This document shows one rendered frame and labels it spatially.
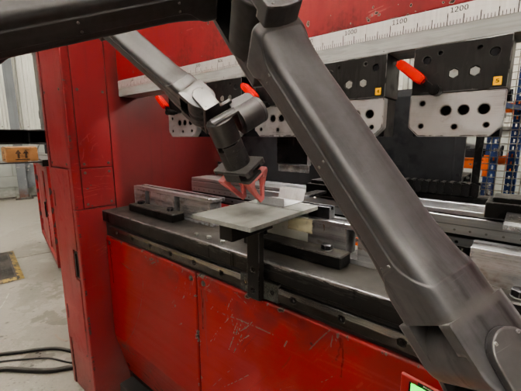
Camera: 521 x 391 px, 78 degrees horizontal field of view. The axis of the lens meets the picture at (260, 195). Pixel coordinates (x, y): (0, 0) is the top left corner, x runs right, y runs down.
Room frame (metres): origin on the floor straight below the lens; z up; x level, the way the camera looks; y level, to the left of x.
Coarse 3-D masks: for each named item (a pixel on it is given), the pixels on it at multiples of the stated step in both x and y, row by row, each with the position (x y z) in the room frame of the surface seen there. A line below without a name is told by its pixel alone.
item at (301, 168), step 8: (280, 144) 0.89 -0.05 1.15; (288, 144) 0.87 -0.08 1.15; (296, 144) 0.85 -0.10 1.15; (280, 152) 0.89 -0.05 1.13; (288, 152) 0.87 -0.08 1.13; (296, 152) 0.85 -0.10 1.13; (304, 152) 0.84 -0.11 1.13; (280, 160) 0.89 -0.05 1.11; (288, 160) 0.87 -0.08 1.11; (296, 160) 0.85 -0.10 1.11; (304, 160) 0.84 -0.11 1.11; (280, 168) 0.90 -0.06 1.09; (288, 168) 0.88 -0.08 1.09; (296, 168) 0.86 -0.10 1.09; (304, 168) 0.85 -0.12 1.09
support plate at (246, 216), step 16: (224, 208) 0.77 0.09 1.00; (240, 208) 0.77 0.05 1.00; (256, 208) 0.77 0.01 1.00; (272, 208) 0.77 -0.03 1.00; (288, 208) 0.77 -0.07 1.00; (304, 208) 0.77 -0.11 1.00; (224, 224) 0.64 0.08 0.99; (240, 224) 0.62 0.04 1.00; (256, 224) 0.62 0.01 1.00; (272, 224) 0.65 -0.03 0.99
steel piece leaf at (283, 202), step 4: (264, 196) 0.82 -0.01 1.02; (264, 200) 0.82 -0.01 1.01; (268, 200) 0.81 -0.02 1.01; (272, 200) 0.80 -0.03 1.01; (276, 200) 0.80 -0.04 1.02; (280, 200) 0.79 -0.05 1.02; (284, 200) 0.86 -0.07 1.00; (288, 200) 0.86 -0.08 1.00; (292, 200) 0.86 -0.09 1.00; (296, 200) 0.86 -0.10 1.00; (264, 204) 0.82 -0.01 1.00; (268, 204) 0.81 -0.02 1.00; (272, 204) 0.80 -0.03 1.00; (276, 204) 0.80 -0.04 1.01; (280, 204) 0.79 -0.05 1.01; (284, 204) 0.81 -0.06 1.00; (288, 204) 0.81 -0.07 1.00; (292, 204) 0.81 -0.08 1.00
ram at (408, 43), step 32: (320, 0) 0.78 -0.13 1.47; (352, 0) 0.73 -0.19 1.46; (384, 0) 0.69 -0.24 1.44; (416, 0) 0.65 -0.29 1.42; (448, 0) 0.62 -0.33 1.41; (160, 32) 1.18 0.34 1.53; (192, 32) 1.07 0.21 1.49; (320, 32) 0.78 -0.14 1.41; (416, 32) 0.65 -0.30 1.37; (448, 32) 0.61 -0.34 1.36; (480, 32) 0.58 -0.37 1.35; (512, 32) 0.56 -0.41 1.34; (128, 64) 1.32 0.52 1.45; (128, 96) 1.38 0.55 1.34
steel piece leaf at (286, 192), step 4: (280, 188) 0.92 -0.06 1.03; (284, 188) 0.91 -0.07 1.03; (288, 188) 0.90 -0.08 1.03; (292, 188) 0.89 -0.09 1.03; (280, 192) 0.91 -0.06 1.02; (284, 192) 0.90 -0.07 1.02; (288, 192) 0.89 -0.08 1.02; (292, 192) 0.89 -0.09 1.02; (296, 192) 0.88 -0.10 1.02; (300, 192) 0.87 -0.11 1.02; (304, 192) 0.86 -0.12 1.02; (280, 196) 0.91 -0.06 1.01; (284, 196) 0.90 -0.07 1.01; (288, 196) 0.89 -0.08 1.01; (292, 196) 0.88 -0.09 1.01; (296, 196) 0.87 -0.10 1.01; (300, 196) 0.87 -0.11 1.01; (304, 196) 0.86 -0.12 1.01; (300, 200) 0.86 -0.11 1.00
